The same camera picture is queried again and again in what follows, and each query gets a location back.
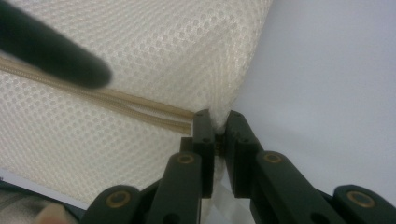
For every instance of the dark blurred rod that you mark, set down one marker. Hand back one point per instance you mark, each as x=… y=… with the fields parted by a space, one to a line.
x=46 y=49

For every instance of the cream mesh laundry bag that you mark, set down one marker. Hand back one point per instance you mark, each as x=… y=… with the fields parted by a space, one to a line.
x=155 y=46

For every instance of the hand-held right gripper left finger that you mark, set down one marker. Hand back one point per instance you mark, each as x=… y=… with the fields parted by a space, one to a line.
x=205 y=149

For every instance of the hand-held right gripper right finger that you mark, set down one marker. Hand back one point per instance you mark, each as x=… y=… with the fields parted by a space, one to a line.
x=239 y=149

